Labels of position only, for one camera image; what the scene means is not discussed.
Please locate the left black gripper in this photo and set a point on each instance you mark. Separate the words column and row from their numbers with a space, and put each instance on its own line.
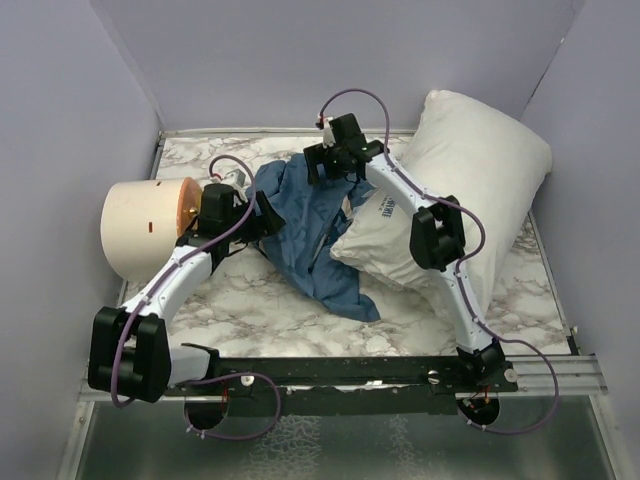
column 267, row 222

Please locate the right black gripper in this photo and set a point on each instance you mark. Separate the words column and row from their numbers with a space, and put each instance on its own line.
column 315, row 155

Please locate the blue lettered pillowcase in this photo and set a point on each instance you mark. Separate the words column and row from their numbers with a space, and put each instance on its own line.
column 314, row 220

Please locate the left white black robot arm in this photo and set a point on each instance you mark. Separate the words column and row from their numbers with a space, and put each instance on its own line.
column 130, row 354

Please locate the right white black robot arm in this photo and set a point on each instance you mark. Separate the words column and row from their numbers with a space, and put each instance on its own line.
column 437, row 239

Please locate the cream cylinder with orange lid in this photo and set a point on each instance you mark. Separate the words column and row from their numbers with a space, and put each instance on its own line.
column 141, row 221

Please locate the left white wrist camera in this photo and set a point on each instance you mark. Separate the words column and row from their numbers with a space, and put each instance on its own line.
column 236, row 178

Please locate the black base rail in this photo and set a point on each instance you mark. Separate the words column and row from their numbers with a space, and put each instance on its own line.
column 328, row 386

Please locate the aluminium frame rail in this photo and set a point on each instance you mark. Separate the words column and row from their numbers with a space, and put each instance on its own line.
column 540, row 373

